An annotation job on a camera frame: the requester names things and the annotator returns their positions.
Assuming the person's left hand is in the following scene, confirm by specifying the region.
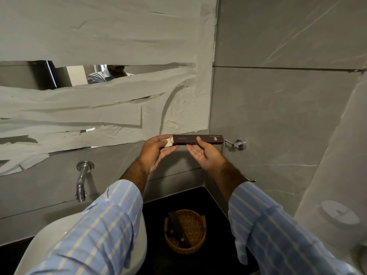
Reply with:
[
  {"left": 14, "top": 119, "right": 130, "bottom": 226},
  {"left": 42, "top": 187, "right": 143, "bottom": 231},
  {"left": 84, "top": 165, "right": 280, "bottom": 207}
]
[{"left": 138, "top": 135, "right": 180, "bottom": 176}]

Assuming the person's right hand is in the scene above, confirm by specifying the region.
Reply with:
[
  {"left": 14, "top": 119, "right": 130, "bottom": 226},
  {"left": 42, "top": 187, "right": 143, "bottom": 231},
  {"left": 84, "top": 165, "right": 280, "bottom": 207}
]
[{"left": 186, "top": 136, "right": 227, "bottom": 173}]

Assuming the dark brown slim box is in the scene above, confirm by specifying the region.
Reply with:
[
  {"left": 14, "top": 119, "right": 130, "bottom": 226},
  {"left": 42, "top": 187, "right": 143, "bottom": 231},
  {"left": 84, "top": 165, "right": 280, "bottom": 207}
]
[{"left": 172, "top": 134, "right": 224, "bottom": 146}]

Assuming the person's right forearm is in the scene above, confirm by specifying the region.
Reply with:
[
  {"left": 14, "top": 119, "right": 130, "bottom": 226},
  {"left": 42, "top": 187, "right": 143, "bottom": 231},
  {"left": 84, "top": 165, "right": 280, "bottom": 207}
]
[{"left": 206, "top": 161, "right": 360, "bottom": 275}]

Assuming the person's left forearm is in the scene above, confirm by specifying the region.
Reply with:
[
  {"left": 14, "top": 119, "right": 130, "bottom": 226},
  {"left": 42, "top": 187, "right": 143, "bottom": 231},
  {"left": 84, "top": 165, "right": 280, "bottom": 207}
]
[{"left": 25, "top": 161, "right": 150, "bottom": 275}]

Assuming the long dark brown box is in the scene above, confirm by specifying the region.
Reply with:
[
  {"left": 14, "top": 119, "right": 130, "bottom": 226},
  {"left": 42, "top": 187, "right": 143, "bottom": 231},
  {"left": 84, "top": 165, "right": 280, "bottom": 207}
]
[{"left": 168, "top": 211, "right": 192, "bottom": 248}]

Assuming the round wicker basket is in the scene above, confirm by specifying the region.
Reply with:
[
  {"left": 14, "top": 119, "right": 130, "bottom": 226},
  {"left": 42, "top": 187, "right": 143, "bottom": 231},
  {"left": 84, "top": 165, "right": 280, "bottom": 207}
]
[{"left": 164, "top": 209, "right": 207, "bottom": 255}]

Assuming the grey paper mirror covering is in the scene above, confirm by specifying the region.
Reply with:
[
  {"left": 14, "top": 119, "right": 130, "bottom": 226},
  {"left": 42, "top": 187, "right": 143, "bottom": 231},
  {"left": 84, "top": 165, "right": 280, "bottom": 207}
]
[{"left": 0, "top": 0, "right": 219, "bottom": 177}]

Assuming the white sink basin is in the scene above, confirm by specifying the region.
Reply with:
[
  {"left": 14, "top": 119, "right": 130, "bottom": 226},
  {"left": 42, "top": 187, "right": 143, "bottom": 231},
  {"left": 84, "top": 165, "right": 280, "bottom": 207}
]
[{"left": 14, "top": 210, "right": 148, "bottom": 275}]

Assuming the chrome wall towel holder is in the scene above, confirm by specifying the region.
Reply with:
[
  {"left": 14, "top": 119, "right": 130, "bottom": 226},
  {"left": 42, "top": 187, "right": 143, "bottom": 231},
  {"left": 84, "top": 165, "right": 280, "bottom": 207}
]
[{"left": 222, "top": 138, "right": 257, "bottom": 183}]

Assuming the chrome wall faucet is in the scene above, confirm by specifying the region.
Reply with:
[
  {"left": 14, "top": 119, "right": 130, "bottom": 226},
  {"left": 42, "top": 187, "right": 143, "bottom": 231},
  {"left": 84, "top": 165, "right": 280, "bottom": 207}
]
[{"left": 75, "top": 160, "right": 95, "bottom": 203}]

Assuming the wall mirror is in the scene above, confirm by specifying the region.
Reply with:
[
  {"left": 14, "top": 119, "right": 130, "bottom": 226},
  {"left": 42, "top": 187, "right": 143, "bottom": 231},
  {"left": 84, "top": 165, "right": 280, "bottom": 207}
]
[{"left": 0, "top": 61, "right": 196, "bottom": 149}]

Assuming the white round wall fitting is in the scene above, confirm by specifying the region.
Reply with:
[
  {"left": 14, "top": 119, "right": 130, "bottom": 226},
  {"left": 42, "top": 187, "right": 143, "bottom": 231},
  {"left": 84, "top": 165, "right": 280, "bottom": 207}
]
[{"left": 319, "top": 200, "right": 361, "bottom": 226}]

